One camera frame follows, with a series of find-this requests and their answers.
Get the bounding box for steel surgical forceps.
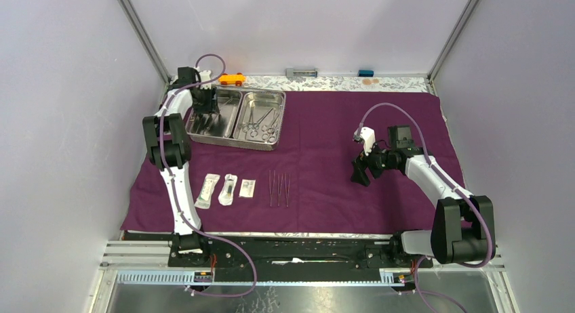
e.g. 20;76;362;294
241;106;273;138

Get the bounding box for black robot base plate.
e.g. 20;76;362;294
168;236;419;284

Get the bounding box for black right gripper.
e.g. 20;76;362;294
350;138;395;187

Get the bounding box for purple cloth wrap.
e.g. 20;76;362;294
120;89;468;234

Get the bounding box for small white sterile packet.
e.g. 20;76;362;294
239;180;256;199

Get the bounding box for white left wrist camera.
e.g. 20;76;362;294
199;70;212;89

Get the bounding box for orange toy car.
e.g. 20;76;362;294
218;72;246;87

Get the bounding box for steel scalpel handle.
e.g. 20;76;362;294
277;174;285;207

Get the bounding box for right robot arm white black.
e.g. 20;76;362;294
351;125;496;267

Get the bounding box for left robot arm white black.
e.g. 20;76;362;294
142;67;218;266

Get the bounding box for steel tweezers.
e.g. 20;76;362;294
269;170;275;207
285;173;291;207

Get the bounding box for perforated steel instrument tray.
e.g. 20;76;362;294
186;87;286;151

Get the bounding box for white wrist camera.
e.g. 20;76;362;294
353;127;376;156
199;70;212;89

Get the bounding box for blue plastic block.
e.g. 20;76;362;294
357;69;374;77

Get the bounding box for long white sterile packet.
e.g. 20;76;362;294
194;173;220;209

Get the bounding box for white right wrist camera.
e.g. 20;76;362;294
353;127;376;156

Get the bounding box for slotted grey cable duct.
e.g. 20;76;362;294
115;269;407;288

